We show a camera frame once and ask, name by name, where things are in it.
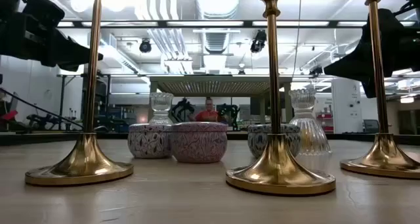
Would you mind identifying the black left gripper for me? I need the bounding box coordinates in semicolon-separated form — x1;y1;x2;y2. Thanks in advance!
0;0;104;72

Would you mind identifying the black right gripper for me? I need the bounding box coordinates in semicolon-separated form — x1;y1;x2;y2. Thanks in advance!
323;8;420;99

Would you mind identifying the clear ribbed glass candle holder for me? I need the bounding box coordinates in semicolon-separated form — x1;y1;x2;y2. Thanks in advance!
288;88;332;156
148;92;175;125

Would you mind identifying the medium brass candlestick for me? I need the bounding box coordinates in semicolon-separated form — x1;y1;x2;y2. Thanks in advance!
339;0;420;180

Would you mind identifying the tall brass candlestick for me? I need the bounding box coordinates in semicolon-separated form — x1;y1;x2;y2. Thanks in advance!
24;0;135;187

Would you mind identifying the short brass candlestick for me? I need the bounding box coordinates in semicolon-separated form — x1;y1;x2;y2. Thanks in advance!
225;0;337;196

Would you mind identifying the white blue leaf candle tin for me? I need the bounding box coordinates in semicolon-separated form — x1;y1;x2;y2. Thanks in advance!
247;123;301;159

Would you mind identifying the white purple leaf candle tin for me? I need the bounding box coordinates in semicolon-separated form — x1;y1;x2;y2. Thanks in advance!
127;123;174;159

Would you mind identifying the pink patterned candle tin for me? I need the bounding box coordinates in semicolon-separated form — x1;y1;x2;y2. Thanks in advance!
170;122;228;164

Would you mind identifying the white pillar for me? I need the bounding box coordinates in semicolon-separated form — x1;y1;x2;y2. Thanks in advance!
331;78;364;134

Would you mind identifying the dark office chair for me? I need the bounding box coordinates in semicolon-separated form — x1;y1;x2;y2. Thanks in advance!
363;118;380;134

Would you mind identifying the rack with red bins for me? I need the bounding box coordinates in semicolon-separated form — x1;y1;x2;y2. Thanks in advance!
316;111;334;133

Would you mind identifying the black ceiling spotlight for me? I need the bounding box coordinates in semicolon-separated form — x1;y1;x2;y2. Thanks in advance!
138;38;153;54
249;29;268;53

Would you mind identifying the green perforated metal shelf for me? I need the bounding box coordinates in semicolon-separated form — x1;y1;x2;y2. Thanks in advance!
149;75;293;125

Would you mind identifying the person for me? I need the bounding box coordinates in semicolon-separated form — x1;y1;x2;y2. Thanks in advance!
193;97;220;122

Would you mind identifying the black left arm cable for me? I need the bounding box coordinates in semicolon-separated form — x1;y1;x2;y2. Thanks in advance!
0;87;85;130

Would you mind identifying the black aluminium table frame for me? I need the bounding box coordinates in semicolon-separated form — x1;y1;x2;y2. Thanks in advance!
0;131;420;146

